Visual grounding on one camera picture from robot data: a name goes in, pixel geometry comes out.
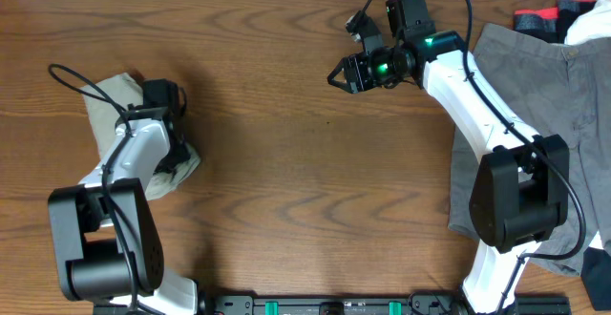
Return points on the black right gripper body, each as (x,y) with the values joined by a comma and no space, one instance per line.
(381,69)

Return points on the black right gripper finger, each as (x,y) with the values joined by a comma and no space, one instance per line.
(337,70)
(345,86)

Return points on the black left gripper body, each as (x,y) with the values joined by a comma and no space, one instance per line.
(179,156)

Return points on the light khaki green shorts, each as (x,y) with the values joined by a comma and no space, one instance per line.
(103,117)

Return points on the dark grey shorts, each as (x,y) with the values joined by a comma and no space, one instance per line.
(557,89)

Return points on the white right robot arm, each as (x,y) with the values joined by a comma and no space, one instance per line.
(518,197)

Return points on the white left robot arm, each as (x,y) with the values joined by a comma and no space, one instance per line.
(106,245)

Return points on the black and red garment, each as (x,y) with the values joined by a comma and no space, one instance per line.
(551,24)

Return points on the white garment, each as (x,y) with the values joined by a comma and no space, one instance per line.
(592,25)

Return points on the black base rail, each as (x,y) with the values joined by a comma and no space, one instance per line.
(421,303)

